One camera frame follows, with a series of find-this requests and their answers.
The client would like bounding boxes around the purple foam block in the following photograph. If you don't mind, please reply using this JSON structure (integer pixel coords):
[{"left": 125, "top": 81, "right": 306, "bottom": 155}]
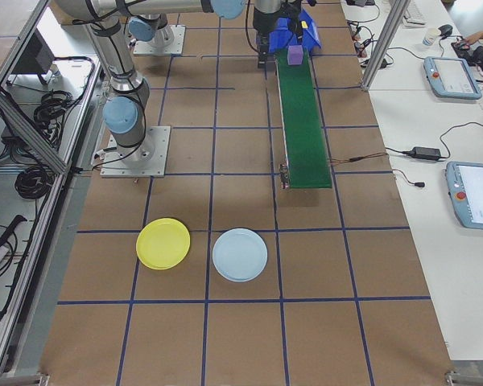
[{"left": 287, "top": 44, "right": 305, "bottom": 67}]

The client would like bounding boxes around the light blue round plate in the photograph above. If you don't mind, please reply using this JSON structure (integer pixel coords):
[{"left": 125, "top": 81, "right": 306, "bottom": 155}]
[{"left": 212, "top": 228, "right": 269, "bottom": 283}]

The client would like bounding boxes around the yellow round plate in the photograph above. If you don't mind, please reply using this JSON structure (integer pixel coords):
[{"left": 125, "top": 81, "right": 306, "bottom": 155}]
[{"left": 135, "top": 217, "right": 192, "bottom": 271}]

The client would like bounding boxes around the blue plastic storage bin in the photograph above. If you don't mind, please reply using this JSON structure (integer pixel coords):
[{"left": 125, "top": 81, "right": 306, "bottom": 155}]
[{"left": 268, "top": 8, "right": 324, "bottom": 55}]

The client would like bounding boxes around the green belt conveyor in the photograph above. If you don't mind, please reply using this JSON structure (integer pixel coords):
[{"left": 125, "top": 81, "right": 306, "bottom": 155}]
[{"left": 274, "top": 47, "right": 334, "bottom": 191}]

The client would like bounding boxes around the white keyboard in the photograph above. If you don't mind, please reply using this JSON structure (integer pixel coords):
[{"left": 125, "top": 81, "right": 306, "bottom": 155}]
[{"left": 402, "top": 0, "right": 427, "bottom": 28}]

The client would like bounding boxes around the blue grey teach pendant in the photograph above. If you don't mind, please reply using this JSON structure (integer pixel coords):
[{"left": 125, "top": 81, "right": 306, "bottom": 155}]
[
  {"left": 444, "top": 160, "right": 483, "bottom": 232},
  {"left": 422, "top": 55, "right": 483, "bottom": 101}
]

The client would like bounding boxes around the black handheld controller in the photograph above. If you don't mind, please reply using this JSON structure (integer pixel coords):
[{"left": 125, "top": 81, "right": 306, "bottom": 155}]
[{"left": 450, "top": 38, "right": 483, "bottom": 88}]

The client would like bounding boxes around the black box device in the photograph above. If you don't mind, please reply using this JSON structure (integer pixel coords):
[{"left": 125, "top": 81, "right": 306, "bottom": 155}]
[{"left": 11, "top": 30, "right": 58, "bottom": 86}]

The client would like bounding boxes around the white desk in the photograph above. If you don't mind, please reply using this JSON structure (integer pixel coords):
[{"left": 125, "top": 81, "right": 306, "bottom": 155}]
[{"left": 340, "top": 0, "right": 483, "bottom": 363}]

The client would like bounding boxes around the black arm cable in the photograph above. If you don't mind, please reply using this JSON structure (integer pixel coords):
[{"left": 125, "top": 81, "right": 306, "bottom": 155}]
[{"left": 241, "top": 0, "right": 263, "bottom": 55}]

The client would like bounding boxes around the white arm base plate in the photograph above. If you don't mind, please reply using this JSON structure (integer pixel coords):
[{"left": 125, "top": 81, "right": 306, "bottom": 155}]
[
  {"left": 100, "top": 125, "right": 172, "bottom": 179},
  {"left": 133, "top": 24, "right": 186, "bottom": 55}
]

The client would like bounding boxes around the aluminium profile post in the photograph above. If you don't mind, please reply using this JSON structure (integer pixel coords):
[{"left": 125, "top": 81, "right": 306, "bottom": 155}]
[{"left": 360, "top": 0, "right": 412, "bottom": 92}]

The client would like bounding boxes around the red conveyor power wire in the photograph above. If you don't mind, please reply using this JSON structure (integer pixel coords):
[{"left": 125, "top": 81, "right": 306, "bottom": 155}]
[{"left": 325, "top": 151, "right": 427, "bottom": 190}]

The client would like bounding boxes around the black adapter mains cable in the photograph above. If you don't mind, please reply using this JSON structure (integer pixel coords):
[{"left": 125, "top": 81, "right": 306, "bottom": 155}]
[{"left": 439, "top": 121, "right": 483, "bottom": 161}]

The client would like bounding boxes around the coiled black cable bundle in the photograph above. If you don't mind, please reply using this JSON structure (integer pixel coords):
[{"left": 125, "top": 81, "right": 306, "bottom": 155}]
[
  {"left": 14, "top": 165, "right": 52, "bottom": 202},
  {"left": 32, "top": 90, "right": 84, "bottom": 136}
]

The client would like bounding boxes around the V-shaped metal bar frame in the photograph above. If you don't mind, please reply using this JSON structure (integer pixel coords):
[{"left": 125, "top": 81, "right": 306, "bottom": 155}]
[{"left": 0, "top": 0, "right": 105, "bottom": 386}]

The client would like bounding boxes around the black handle tool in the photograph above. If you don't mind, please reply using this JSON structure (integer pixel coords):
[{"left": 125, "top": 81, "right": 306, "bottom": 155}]
[{"left": 0, "top": 215, "right": 28, "bottom": 249}]

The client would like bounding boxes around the metal table corner bracket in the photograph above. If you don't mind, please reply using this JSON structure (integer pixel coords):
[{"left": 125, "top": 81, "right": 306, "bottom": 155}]
[
  {"left": 23, "top": 372, "right": 52, "bottom": 386},
  {"left": 444, "top": 369, "right": 470, "bottom": 386}
]

